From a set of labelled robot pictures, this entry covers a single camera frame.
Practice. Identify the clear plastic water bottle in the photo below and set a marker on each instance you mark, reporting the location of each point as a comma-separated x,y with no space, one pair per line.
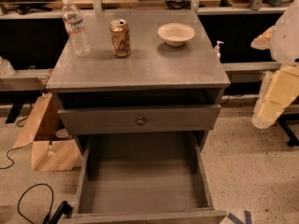
75,27

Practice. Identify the black stand leg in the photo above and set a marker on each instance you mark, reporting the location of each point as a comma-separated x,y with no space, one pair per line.
283,122

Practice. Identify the closed grey top drawer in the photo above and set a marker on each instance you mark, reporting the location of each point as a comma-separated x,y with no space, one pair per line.
140,119

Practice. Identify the white pump dispenser bottle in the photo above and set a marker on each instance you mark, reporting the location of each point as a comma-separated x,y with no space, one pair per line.
217,48

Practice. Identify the open grey middle drawer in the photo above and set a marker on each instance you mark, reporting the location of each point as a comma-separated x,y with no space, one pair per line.
143,178

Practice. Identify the orange soda can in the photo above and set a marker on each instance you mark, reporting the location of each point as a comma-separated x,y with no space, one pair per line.
120,37

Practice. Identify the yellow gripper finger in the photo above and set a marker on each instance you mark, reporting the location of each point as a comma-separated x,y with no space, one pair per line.
277,92
263,41

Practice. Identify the white paper bowl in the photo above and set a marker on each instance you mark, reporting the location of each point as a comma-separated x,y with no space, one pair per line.
176,34

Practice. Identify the grey wooden drawer cabinet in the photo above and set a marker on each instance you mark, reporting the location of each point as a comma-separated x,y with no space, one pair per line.
154,74

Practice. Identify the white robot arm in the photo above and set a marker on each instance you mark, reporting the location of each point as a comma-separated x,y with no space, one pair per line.
285,37

